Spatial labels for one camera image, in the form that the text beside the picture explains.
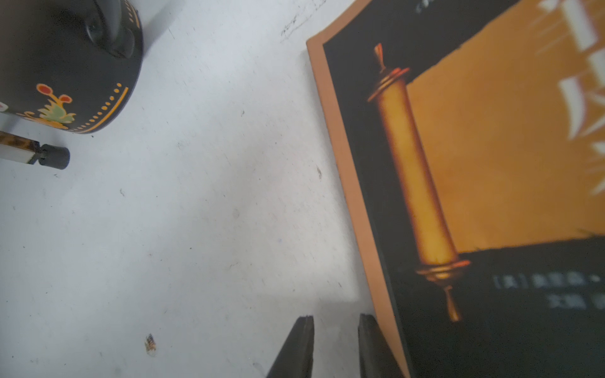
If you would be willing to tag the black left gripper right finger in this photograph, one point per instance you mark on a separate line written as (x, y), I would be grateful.
(375, 356)

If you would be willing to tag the silver wire dish rack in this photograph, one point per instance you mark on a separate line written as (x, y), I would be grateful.
(19, 149)

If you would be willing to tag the brown black scroll book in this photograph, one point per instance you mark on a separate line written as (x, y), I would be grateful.
(469, 139)

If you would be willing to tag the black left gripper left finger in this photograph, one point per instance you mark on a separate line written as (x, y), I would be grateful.
(295, 359)

